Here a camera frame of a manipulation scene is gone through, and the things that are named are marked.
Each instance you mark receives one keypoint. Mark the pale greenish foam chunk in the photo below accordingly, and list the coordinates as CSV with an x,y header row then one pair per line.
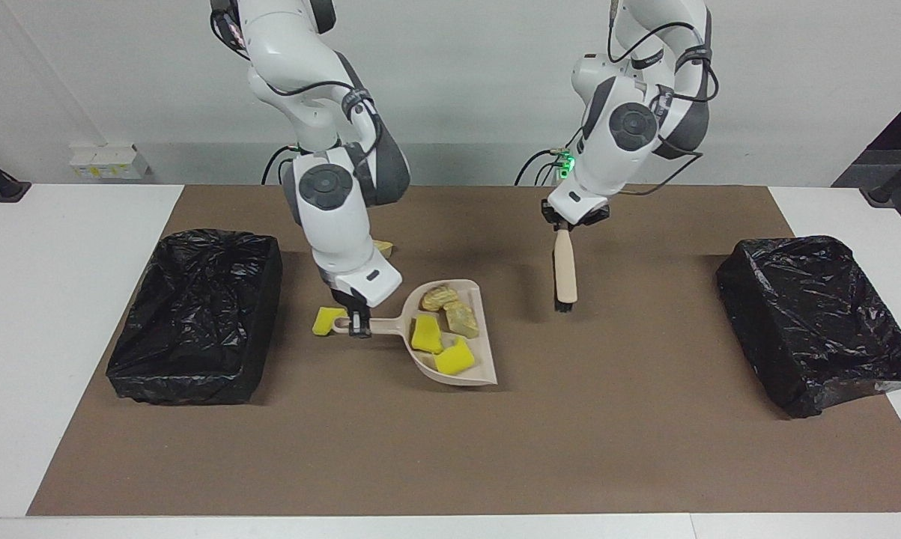
x,y
383,248

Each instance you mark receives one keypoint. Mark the yellow sponge piece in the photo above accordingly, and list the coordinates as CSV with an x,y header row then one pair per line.
x,y
455,358
425,335

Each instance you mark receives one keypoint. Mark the bin lined black bag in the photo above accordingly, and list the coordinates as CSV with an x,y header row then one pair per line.
x,y
817,322
195,322

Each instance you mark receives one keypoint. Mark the white wall socket box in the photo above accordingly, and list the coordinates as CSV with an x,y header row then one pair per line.
x,y
109,161

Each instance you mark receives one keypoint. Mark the pale beige foam chunk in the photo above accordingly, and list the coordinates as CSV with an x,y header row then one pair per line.
x,y
463,320

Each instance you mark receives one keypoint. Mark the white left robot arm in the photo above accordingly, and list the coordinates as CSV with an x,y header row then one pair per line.
x,y
630,127

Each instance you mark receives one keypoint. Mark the beige plastic dustpan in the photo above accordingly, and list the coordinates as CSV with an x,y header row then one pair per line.
x,y
386,326

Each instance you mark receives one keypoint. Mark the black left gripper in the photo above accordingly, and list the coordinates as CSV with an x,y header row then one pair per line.
x,y
574,221

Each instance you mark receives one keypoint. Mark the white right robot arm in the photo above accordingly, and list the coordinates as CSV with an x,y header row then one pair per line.
x,y
330,217

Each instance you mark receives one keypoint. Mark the brown paper table mat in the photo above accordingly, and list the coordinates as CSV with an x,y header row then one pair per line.
x,y
390,464

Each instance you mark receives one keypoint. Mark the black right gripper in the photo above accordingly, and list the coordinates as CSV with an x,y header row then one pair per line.
x,y
339,293

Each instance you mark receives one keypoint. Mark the beige brush black bristles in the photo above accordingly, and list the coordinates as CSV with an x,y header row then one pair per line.
x,y
565,262

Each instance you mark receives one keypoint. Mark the black stand leg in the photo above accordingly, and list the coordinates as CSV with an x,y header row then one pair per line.
x,y
1,186
896,183

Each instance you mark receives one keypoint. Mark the orange striped croissant toy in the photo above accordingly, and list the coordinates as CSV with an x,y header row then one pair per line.
x,y
439,298

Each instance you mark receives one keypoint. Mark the small yellow sponge wedge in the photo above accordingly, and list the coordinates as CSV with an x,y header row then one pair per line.
x,y
324,322

